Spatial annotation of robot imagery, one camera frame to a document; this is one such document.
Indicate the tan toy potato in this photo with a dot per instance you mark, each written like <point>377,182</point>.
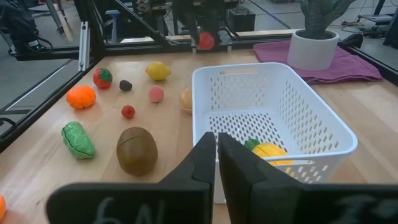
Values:
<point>186,99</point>

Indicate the black box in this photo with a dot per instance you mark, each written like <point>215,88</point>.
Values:
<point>241,20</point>

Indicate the silver aluminium bracket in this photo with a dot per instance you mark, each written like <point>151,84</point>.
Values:
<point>84,46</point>

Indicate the smooth orange toy orange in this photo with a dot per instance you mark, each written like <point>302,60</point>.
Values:
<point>2,208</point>

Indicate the green toy pea pod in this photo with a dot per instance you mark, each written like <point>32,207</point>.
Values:
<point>77,140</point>

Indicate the red toy tomato green top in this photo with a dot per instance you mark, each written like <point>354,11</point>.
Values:
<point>101,79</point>

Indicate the dark toy blackberry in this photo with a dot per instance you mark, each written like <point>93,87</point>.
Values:
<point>125,85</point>

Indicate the red round toy fruit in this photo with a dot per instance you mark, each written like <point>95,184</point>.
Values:
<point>206,41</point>

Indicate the red plastic strawberry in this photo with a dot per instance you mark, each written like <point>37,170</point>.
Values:
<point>128,112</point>

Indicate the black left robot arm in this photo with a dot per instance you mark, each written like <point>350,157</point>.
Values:
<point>202,6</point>

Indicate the yellow toy lemon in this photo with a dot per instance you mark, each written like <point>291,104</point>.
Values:
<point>158,71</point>

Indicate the purple cloth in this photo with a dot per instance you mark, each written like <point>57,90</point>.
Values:
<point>342,67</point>

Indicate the black table frame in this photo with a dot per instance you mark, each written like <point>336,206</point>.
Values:
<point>31,117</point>

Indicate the white round plant pot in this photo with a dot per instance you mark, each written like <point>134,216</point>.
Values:
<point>311,53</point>

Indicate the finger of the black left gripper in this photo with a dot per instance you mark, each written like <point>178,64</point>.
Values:
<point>218,35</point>
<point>194,35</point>

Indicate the black bag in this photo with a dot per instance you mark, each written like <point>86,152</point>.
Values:
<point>18,28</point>

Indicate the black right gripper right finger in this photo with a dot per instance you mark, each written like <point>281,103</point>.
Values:
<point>248,193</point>

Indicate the yellow toy corn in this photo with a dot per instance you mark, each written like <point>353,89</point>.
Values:
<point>270,151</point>

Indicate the white perforated plastic basket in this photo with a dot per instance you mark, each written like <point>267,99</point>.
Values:
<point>197,118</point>

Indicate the bumpy orange toy tangerine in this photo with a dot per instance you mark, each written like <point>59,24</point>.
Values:
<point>81,97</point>

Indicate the brown toy kiwi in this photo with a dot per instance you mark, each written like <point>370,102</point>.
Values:
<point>136,151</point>

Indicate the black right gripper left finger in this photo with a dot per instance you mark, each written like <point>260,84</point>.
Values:
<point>186,199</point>

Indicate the pink toy peach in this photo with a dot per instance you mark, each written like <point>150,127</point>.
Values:
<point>156,94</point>

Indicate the green snake plant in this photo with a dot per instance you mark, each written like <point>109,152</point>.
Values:
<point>317,15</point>

